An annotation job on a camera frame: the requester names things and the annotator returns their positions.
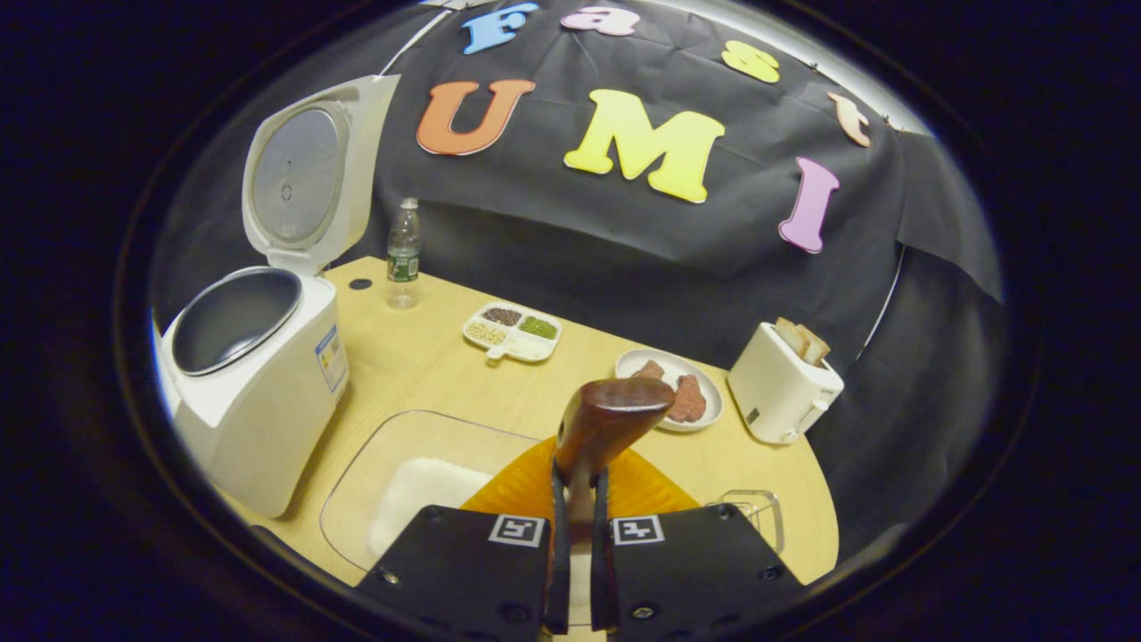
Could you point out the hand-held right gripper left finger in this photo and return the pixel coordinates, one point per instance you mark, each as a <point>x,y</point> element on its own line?
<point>560,553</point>

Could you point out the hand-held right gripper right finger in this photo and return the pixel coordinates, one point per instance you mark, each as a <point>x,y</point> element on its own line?
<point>599,553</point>

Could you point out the brown wooden spoon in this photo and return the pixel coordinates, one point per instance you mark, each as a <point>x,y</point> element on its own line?
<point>606,419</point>

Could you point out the white rice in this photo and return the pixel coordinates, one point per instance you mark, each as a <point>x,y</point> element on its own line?
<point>423,499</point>

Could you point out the white rice cooker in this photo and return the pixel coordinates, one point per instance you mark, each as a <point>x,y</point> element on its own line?
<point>258,392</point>

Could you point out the white round plate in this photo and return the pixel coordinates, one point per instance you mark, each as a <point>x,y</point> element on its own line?
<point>646,397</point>

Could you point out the reddish brown meat piece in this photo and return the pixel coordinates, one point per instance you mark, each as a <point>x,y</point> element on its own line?
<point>649,371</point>
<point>686,399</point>

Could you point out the clear plastic container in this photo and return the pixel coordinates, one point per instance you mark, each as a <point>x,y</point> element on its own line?
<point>383,446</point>

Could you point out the white divided grain tray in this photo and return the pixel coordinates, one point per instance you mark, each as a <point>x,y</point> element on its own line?
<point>521,346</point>

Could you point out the white toaster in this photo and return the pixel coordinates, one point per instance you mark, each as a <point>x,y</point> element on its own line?
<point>775,397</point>

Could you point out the black backdrop cloth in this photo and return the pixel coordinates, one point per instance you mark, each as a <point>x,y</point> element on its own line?
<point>624,267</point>

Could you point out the toast slice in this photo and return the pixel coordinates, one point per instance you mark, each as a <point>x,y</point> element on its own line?
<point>816,346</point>
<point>789,337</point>

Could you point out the clear plastic water bottle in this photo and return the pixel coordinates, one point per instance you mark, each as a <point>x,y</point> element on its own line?
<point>403,259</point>

